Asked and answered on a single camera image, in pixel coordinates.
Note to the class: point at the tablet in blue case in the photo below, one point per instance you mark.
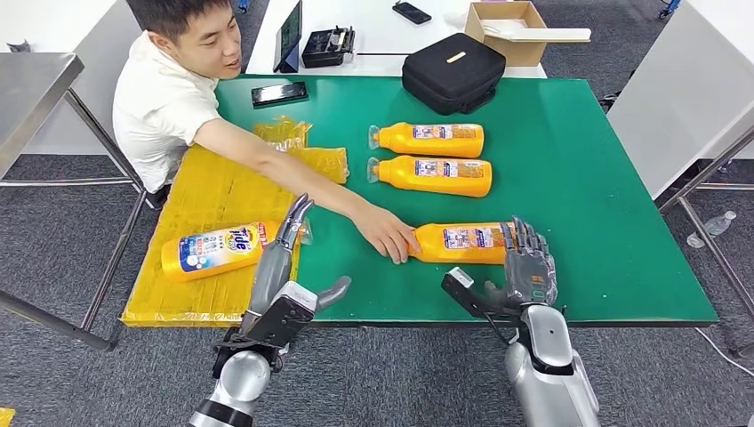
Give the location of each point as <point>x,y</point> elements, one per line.
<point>288,39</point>

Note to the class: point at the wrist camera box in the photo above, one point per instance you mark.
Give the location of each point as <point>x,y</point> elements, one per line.
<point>283,315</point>
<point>465,294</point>

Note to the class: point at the person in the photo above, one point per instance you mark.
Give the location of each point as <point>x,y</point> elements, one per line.
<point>159,100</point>

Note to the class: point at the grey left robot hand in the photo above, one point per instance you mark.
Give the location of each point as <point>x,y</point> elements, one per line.
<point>271,274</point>

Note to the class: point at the yellow taped plastic mat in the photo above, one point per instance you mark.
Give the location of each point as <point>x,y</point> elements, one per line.
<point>200,200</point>

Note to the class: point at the black smartphone, glossy screen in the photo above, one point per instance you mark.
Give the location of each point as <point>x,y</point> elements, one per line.
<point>280,94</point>

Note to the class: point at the black zip carry case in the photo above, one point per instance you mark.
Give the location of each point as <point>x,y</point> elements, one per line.
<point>453,75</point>

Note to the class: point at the small dark grey object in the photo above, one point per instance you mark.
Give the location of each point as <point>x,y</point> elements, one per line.
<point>17,46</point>

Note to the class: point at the white desk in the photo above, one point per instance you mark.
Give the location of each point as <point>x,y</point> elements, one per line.
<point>677,88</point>

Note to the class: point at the clear plastic water bottle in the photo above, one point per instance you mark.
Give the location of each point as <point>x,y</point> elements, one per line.
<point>716,226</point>

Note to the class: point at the black device tray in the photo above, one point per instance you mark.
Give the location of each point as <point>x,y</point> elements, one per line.
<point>325,48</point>

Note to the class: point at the stainless steel table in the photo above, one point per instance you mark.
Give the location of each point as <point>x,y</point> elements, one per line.
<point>29,84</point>

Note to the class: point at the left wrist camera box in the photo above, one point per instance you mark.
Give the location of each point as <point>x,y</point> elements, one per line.
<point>283,315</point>

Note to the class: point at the yellow scrap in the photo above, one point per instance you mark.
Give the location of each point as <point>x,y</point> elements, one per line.
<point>6,418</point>

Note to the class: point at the person's right hand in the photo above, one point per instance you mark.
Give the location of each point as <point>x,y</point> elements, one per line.
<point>386,233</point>

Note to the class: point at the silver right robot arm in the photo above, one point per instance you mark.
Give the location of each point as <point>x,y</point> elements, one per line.
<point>548,353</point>

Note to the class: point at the black smartphone, matte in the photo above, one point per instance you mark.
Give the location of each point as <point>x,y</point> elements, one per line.
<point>412,12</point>

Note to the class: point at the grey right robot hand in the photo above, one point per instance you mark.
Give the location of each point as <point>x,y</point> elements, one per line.
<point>530,271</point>

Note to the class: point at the metal table frame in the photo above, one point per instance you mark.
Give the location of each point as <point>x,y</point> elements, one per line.
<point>707,243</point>

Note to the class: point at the orange detergent bottle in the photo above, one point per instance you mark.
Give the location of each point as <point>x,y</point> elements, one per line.
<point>206,253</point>
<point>394,139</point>
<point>400,176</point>
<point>459,241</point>

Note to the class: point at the white foam board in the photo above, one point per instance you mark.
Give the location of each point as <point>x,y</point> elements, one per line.
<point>554,35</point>

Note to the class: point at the blue chair base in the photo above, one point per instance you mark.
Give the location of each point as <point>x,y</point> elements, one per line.
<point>668,7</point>

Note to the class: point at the brown cardboard box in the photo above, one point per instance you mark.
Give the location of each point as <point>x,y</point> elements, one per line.
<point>518,54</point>

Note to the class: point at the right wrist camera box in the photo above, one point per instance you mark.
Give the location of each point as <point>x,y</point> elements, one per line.
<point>465,294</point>

